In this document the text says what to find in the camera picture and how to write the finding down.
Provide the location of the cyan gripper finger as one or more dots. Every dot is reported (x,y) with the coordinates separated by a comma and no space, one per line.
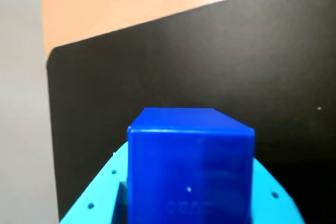
(270,203)
(102,190)

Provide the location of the blue cube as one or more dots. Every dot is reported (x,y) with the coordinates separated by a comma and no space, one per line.
(189,169)

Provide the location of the black table mat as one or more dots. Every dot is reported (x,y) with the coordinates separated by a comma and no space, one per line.
(183,72)

